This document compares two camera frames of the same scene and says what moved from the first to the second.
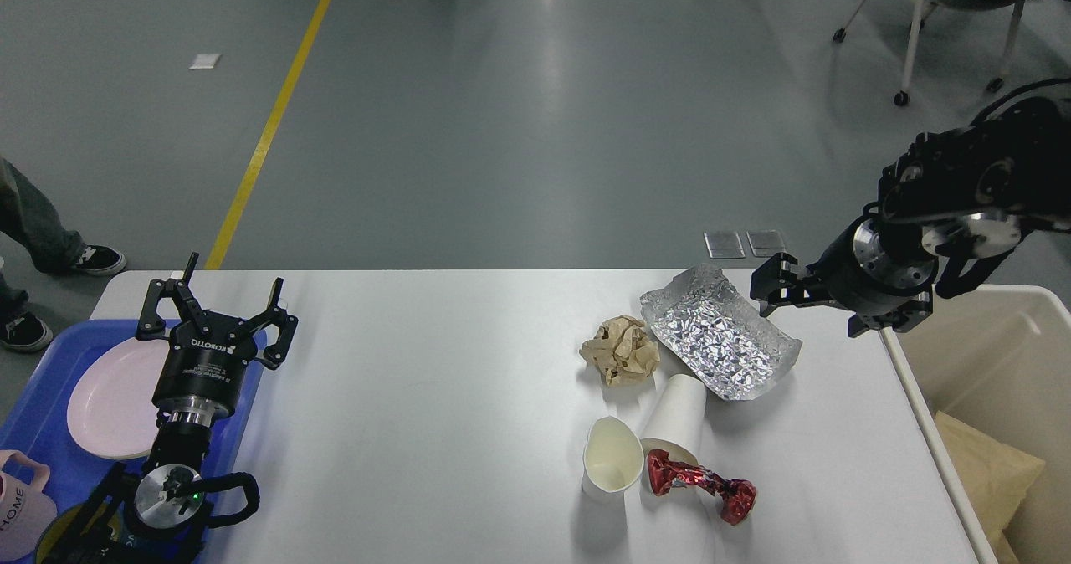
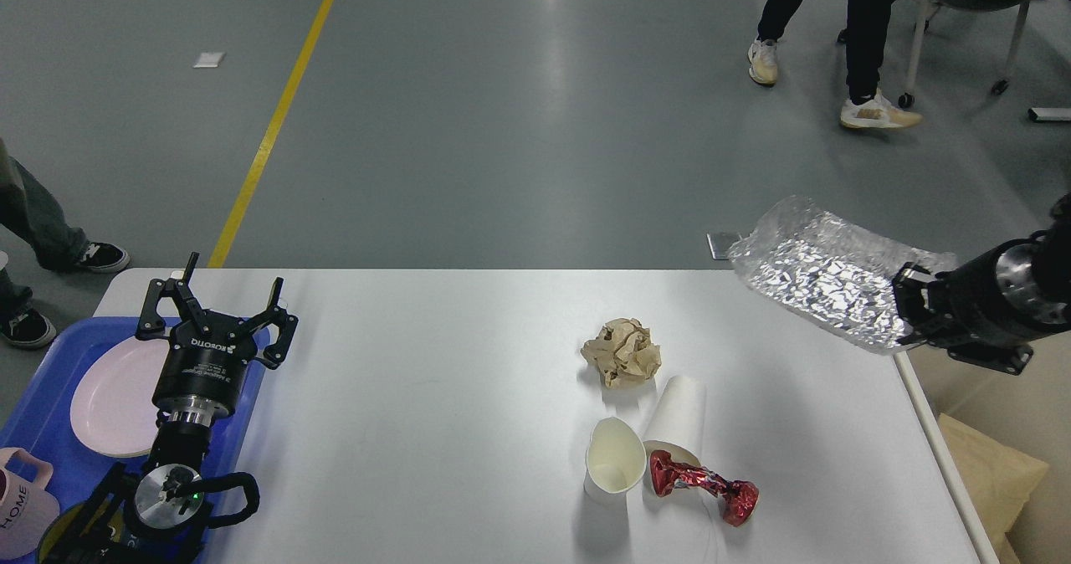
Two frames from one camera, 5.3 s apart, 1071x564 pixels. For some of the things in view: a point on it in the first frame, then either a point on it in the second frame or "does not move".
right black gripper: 868,265 -> 989,309
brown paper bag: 995,478 does not move
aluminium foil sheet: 737,351 -> 836,277
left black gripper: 204,369 does not move
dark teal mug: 93,533 does not move
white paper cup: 612,458 does not move
